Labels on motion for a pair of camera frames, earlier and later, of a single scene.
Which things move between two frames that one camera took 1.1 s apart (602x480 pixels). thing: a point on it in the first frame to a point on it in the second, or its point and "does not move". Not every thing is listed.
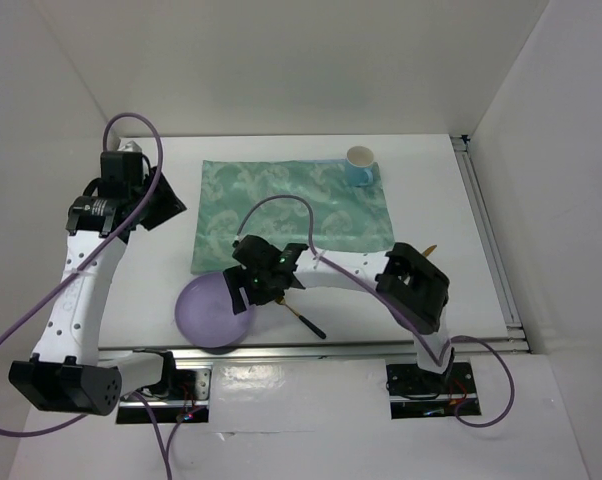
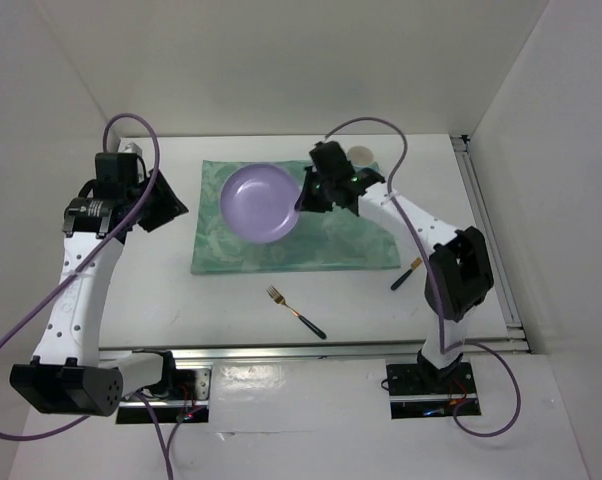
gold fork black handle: (281, 301) does not move
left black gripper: (170, 204) does not move
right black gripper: (236, 277) to (305, 202)
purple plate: (204, 312) to (258, 201)
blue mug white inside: (358, 164) does not move
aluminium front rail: (316, 352) does not move
